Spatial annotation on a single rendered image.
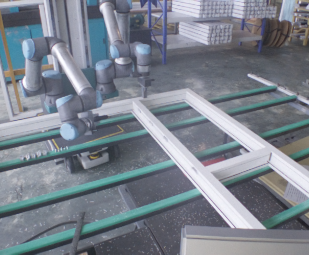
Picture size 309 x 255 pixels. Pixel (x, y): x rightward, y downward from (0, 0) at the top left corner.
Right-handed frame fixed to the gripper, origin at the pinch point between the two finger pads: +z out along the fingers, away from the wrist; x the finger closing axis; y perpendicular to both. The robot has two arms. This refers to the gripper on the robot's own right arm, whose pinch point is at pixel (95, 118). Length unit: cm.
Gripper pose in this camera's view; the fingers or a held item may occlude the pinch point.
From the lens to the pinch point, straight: 172.7
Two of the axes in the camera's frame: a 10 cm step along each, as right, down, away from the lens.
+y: 9.6, -0.9, -2.6
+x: -1.4, -9.7, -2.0
